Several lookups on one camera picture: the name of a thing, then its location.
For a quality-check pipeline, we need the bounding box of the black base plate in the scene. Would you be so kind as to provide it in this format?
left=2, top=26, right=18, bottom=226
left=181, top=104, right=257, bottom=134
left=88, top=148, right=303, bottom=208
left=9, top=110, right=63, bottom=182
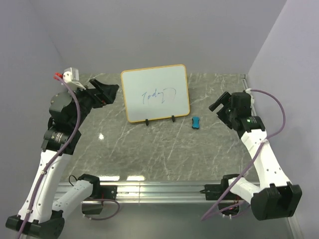
left=97, top=185, right=118, bottom=200
left=199, top=184, right=241, bottom=201

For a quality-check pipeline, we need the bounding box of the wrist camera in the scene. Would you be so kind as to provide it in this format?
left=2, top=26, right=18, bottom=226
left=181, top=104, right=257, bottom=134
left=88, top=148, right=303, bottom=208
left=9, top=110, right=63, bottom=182
left=53, top=67, right=86, bottom=91
left=244, top=88, right=255, bottom=107

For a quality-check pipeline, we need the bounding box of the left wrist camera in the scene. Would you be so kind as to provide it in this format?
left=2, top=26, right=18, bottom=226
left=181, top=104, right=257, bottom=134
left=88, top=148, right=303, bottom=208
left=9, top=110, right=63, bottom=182
left=53, top=67, right=86, bottom=91

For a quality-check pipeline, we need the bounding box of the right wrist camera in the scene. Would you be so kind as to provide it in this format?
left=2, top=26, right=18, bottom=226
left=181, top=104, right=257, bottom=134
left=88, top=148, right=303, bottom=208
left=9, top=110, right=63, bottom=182
left=244, top=88, right=255, bottom=107

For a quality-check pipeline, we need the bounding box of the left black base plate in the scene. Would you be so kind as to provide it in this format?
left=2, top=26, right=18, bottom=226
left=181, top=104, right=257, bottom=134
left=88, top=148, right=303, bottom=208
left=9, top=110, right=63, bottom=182
left=97, top=185, right=118, bottom=200

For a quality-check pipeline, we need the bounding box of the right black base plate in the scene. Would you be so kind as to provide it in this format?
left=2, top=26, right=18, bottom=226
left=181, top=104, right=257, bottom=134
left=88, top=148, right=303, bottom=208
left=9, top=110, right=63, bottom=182
left=199, top=184, right=241, bottom=201

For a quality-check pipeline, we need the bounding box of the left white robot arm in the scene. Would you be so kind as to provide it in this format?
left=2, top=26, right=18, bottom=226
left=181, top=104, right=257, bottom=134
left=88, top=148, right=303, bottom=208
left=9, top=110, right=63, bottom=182
left=5, top=77, right=119, bottom=239

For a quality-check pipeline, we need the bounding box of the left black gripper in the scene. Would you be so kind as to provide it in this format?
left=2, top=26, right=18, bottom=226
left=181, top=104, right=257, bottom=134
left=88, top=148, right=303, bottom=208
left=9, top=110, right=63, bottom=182
left=68, top=78, right=119, bottom=128

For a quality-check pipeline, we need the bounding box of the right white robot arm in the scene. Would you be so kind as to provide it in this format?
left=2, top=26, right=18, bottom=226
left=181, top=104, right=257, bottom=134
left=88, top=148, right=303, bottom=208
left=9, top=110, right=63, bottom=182
left=201, top=89, right=302, bottom=221

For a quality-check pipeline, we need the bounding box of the blue whiteboard eraser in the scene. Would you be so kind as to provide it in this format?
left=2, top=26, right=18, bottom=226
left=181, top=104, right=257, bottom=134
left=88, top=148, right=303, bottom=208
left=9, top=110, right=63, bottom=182
left=192, top=117, right=200, bottom=129

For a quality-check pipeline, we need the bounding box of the yellow framed whiteboard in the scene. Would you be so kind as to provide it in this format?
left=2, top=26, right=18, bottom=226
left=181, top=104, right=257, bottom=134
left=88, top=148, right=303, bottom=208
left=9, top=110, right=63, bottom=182
left=121, top=64, right=190, bottom=123

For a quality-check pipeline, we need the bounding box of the aluminium mounting rail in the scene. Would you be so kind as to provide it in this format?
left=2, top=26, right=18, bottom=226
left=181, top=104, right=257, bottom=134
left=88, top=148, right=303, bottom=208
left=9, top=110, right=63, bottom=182
left=53, top=181, right=265, bottom=205

